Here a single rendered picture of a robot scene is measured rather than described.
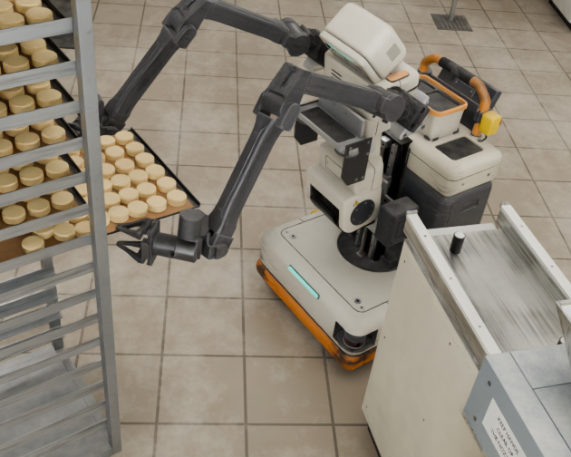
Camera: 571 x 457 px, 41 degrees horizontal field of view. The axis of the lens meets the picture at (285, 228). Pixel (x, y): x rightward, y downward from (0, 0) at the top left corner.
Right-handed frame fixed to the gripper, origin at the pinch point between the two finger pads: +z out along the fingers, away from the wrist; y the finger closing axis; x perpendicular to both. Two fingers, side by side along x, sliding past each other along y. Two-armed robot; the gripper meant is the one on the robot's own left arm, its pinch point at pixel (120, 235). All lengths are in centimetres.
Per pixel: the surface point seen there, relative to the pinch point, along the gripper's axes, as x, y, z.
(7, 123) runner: -18.4, -38.5, 15.6
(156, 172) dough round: 22.5, -4.5, -2.0
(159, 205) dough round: 9.3, -4.4, -6.9
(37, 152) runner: -14.6, -30.3, 11.9
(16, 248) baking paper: -14.5, -2.2, 19.4
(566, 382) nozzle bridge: -43, -25, -96
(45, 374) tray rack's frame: 15, 78, 32
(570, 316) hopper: -39, -37, -93
